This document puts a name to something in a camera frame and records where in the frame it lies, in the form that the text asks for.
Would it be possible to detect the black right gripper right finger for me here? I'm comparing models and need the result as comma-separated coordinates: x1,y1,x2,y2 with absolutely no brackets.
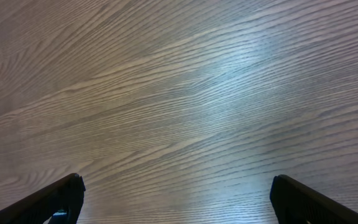
270,174,358,224

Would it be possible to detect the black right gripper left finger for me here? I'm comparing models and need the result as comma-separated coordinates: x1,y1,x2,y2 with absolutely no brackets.
0,173,86,224

